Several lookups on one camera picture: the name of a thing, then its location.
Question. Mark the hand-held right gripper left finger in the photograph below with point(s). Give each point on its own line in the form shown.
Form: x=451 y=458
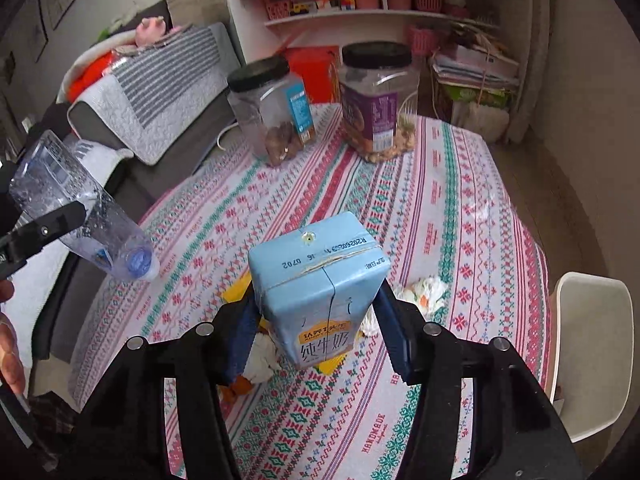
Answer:
x=237 y=345

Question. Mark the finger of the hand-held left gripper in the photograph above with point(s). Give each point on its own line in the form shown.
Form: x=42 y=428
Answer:
x=50 y=227

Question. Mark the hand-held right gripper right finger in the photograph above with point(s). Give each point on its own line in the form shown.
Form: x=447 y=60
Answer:
x=395 y=340

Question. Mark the clear plastic bottle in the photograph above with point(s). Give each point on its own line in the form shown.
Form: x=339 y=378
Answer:
x=75 y=185

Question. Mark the light blue milk carton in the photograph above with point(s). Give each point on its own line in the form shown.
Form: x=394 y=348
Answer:
x=315 y=280

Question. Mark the cream plastic bin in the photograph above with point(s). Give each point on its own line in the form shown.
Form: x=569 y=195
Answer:
x=590 y=350

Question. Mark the person's left hand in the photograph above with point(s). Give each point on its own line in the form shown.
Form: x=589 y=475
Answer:
x=12 y=360

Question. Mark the crumpled white tissue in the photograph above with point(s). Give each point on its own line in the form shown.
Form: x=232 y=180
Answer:
x=262 y=360
x=425 y=292

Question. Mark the small orange scrap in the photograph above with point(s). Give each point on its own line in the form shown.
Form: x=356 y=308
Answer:
x=235 y=387

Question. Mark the yellow wrapper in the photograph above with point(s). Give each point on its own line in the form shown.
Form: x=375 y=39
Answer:
x=235 y=290

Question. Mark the table with patterned tablecloth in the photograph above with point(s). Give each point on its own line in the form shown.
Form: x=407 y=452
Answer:
x=440 y=200

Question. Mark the orange cushion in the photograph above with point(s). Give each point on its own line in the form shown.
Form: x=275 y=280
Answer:
x=87 y=77

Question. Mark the grey sofa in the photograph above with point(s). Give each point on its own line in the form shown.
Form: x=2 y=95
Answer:
x=175 y=135

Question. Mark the white pillow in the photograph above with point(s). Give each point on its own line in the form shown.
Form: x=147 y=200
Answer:
x=90 y=52

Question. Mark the green plush toy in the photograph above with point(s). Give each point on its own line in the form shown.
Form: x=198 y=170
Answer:
x=117 y=25

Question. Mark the pink pig plush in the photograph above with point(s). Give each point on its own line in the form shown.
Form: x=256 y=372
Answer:
x=151 y=30

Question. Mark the plastic jar purple label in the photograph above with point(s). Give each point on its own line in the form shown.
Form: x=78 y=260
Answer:
x=375 y=105

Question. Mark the white fluffy stool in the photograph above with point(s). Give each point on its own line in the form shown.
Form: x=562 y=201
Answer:
x=487 y=122

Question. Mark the plastic jar blue label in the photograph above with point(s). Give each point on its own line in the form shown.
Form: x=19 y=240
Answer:
x=265 y=110

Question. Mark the green cardboard box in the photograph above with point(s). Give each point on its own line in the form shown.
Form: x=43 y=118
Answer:
x=475 y=96

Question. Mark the red box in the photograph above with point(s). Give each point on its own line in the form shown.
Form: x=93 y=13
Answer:
x=312 y=72

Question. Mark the stack of papers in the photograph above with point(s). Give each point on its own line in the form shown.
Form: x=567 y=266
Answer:
x=475 y=65

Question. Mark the pink plastic basket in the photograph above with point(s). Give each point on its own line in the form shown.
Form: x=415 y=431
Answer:
x=278 y=10
x=429 y=1
x=424 y=41

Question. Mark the beige curtain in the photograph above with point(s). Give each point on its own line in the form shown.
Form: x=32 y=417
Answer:
x=530 y=60

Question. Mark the white bookshelf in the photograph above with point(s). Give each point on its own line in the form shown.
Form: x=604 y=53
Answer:
x=350 y=17

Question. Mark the puzzle cube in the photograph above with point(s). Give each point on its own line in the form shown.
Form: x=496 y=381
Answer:
x=347 y=3

